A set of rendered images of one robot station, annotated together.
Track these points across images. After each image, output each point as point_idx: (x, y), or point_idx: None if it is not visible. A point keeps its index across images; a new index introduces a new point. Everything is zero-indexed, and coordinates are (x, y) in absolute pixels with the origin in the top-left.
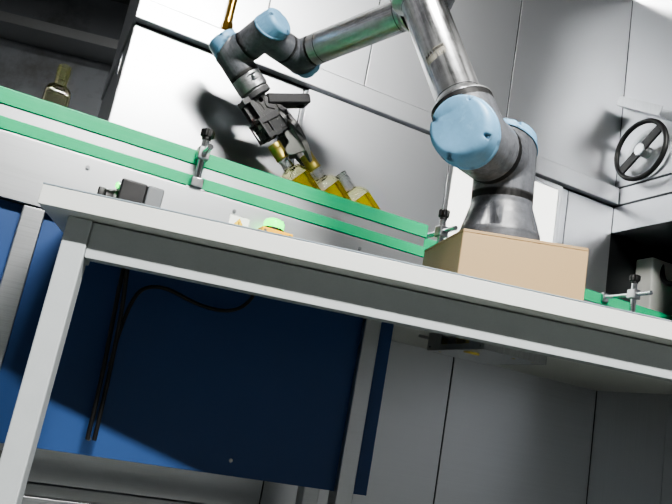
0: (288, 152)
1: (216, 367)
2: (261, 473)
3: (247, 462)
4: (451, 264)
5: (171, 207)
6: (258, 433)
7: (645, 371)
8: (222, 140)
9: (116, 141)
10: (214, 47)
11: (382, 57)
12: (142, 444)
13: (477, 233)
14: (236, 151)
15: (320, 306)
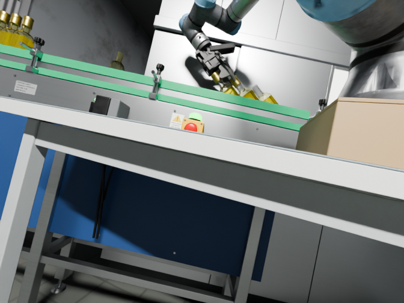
0: (220, 77)
1: (166, 200)
2: (192, 261)
3: (184, 255)
4: (320, 142)
5: (138, 111)
6: (191, 238)
7: None
8: (196, 79)
9: (112, 78)
10: (180, 26)
11: (287, 22)
12: (125, 240)
13: (360, 101)
14: (204, 83)
15: (177, 184)
